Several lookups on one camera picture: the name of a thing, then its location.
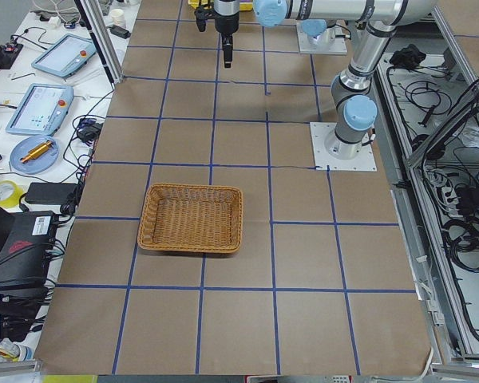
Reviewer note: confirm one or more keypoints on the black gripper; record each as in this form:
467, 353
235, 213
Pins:
226, 25

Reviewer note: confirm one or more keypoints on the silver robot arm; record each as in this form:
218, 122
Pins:
319, 30
356, 112

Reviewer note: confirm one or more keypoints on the yellow tape roll on desk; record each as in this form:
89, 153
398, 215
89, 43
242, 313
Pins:
10, 194

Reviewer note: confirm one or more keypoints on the white paper cup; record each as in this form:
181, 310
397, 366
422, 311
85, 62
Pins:
118, 17

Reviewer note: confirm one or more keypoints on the upper teach pendant tablet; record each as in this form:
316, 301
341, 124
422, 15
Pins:
66, 56

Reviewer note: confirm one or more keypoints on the teach pendant tablet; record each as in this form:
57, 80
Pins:
42, 110
66, 56

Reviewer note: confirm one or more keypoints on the brown wicker basket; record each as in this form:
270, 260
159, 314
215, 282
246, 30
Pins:
191, 218

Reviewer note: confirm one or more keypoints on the lower teach pendant tablet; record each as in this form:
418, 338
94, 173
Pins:
42, 110

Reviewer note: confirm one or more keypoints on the brass cylinder part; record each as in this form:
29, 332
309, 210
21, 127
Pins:
38, 151

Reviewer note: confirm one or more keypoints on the blue plate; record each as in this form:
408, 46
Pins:
34, 166

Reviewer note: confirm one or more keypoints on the black power adapter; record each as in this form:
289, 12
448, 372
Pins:
50, 193

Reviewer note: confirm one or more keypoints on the black computer box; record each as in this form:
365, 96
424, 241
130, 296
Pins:
25, 239

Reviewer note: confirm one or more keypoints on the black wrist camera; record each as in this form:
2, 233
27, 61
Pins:
203, 12

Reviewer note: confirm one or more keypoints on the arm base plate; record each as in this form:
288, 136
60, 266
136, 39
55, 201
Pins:
331, 154
337, 47

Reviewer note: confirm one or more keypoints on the aluminium frame post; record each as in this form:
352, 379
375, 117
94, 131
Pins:
92, 16

